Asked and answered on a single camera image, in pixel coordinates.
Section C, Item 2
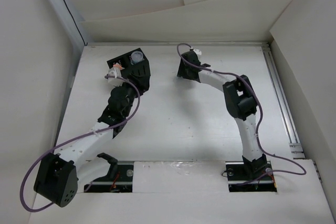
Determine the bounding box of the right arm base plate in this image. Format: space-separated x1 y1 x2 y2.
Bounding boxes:
222 161 277 193

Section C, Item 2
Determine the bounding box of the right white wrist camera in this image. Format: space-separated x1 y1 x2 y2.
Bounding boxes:
192 48 202 56

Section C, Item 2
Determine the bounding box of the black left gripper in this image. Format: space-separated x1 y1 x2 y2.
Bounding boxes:
114 74 149 118

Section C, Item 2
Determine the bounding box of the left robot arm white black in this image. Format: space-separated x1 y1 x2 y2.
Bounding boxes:
34 74 150 207

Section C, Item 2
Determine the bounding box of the black slotted organizer box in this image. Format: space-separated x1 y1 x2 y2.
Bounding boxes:
107 48 151 95

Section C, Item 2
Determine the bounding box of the orange highlighter pen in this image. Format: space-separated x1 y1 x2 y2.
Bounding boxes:
112 63 123 70

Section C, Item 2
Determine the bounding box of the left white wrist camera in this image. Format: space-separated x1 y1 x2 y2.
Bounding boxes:
105 67 124 88

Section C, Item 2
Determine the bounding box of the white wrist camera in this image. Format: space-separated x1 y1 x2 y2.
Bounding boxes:
192 48 202 56
105 67 124 88

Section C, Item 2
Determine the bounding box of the aluminium rail right edge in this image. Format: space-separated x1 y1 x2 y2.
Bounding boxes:
262 42 306 159

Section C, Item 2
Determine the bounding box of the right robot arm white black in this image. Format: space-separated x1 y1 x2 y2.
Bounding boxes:
177 50 267 179

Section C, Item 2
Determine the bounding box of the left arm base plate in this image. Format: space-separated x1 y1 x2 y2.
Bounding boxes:
83 162 134 193

